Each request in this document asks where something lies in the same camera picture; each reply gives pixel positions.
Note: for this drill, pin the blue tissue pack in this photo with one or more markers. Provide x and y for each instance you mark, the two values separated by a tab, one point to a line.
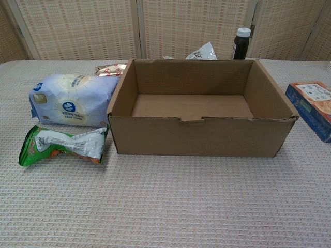
75	100

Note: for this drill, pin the green snack bag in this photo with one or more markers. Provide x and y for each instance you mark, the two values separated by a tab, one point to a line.
64	146

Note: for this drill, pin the brown cardboard box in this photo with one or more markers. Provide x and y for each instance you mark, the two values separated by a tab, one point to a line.
196	139

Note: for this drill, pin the blue cookie box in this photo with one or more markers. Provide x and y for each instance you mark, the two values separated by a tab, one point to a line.
314	108

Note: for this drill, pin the beige waffle tablecloth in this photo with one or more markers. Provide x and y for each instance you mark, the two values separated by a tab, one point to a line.
155	201

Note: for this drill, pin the dark bottle white cap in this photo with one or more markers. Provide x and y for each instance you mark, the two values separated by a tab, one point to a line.
241	47

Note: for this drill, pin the beige woven folding screen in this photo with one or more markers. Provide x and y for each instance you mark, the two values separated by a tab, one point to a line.
85	28

